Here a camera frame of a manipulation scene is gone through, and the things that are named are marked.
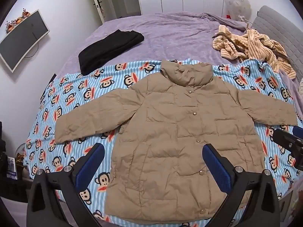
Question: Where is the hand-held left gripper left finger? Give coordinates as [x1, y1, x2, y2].
[27, 142, 106, 227]

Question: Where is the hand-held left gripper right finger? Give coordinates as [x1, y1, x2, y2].
[202, 143, 281, 227]

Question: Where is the tan puffer jacket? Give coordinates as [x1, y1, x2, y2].
[54, 60, 298, 221]

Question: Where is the monkey print striped blanket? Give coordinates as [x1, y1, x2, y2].
[22, 58, 303, 227]

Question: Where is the round glass ornament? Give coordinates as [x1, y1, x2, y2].
[15, 144, 26, 168]

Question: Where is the blue book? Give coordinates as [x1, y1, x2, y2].
[7, 156, 19, 180]

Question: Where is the dark side table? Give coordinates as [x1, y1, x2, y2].
[0, 170, 32, 204]

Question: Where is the yellow striped fleece garment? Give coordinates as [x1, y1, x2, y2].
[212, 25, 297, 79]

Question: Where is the grey padded headboard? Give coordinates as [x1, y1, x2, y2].
[251, 5, 303, 76]

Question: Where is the brown cloth belt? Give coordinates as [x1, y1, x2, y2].
[213, 33, 245, 52]

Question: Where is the black folded garment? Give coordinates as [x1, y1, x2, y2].
[78, 29, 145, 75]

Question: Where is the purple bed cover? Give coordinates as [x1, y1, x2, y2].
[57, 11, 303, 114]

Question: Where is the white standing fan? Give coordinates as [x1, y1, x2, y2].
[224, 0, 251, 20]

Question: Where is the orange flower decoration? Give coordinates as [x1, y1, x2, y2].
[5, 8, 32, 33]

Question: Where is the black monitor cable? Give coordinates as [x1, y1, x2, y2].
[24, 34, 41, 58]

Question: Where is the wall mounted monitor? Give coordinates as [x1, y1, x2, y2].
[0, 9, 50, 72]

